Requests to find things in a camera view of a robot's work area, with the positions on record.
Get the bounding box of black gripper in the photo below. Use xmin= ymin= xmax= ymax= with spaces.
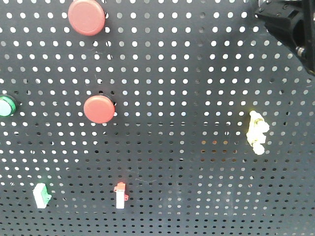
xmin=255 ymin=0 xmax=315 ymax=75

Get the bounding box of yellow white knob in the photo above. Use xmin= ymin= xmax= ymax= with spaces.
xmin=246 ymin=111 xmax=270 ymax=155

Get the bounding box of black perforated pegboard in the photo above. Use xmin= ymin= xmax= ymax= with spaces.
xmin=0 ymin=0 xmax=315 ymax=236

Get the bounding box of upper red push button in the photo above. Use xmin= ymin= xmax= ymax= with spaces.
xmin=67 ymin=0 xmax=105 ymax=36

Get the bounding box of red push button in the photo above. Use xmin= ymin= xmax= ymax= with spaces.
xmin=83 ymin=95 xmax=115 ymax=123
xmin=67 ymin=0 xmax=105 ymax=36

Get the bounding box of lower red push button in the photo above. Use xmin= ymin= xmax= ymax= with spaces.
xmin=83 ymin=95 xmax=115 ymax=123

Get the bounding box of green push button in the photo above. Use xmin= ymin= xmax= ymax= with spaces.
xmin=0 ymin=94 xmax=17 ymax=117

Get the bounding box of red white switch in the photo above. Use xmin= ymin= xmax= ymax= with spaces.
xmin=114 ymin=182 xmax=129 ymax=209

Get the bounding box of green white switch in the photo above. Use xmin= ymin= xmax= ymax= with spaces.
xmin=32 ymin=183 xmax=52 ymax=209

